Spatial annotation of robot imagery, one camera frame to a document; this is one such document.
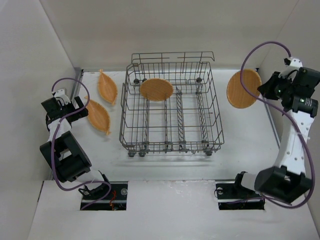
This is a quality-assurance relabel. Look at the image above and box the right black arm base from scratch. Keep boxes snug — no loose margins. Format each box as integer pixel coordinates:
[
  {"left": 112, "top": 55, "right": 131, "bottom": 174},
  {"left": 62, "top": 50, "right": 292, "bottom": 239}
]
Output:
[{"left": 213, "top": 181, "right": 265, "bottom": 211}]

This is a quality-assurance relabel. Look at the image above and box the round orange woven plate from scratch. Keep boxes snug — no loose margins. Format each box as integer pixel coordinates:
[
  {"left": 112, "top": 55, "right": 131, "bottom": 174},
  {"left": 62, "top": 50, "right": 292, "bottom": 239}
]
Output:
[
  {"left": 139, "top": 78, "right": 174, "bottom": 102},
  {"left": 226, "top": 69, "right": 262, "bottom": 109}
]

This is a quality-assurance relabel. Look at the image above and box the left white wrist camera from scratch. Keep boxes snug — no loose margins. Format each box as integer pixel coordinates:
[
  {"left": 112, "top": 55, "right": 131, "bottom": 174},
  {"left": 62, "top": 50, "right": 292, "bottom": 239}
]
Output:
[{"left": 52, "top": 88, "right": 71, "bottom": 106}]

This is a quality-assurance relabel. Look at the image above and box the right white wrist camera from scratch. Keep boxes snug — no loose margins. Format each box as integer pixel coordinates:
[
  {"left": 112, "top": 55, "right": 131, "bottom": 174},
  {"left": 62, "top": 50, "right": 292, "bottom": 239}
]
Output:
[{"left": 280, "top": 57, "right": 303, "bottom": 77}]

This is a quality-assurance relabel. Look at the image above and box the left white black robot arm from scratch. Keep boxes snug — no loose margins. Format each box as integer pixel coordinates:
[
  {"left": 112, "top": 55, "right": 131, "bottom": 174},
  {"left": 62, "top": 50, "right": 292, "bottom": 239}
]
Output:
[{"left": 39, "top": 96, "right": 92, "bottom": 183}]

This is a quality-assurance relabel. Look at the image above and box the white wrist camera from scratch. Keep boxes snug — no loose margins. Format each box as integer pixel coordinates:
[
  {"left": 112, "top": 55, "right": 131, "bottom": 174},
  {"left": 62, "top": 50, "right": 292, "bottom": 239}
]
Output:
[
  {"left": 52, "top": 88, "right": 71, "bottom": 106},
  {"left": 280, "top": 57, "right": 303, "bottom": 77}
]

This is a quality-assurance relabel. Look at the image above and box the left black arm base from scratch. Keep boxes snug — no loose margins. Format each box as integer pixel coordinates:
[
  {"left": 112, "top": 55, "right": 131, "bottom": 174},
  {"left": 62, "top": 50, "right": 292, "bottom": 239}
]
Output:
[{"left": 78, "top": 181, "right": 128, "bottom": 211}]

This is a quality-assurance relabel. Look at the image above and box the leaf-shaped orange woven plate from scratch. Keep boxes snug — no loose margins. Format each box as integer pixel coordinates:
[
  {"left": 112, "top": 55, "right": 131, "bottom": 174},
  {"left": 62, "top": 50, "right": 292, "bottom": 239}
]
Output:
[{"left": 97, "top": 69, "right": 118, "bottom": 106}]

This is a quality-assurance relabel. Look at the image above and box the grey wire dish rack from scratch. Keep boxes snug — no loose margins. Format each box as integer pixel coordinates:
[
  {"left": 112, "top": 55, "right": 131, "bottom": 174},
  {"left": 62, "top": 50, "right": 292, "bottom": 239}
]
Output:
[{"left": 119, "top": 51, "right": 225, "bottom": 157}]

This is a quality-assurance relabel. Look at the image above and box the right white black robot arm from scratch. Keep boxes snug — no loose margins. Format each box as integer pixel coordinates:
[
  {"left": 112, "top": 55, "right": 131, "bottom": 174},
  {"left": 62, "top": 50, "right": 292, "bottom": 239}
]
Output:
[{"left": 235, "top": 67, "right": 320, "bottom": 204}]

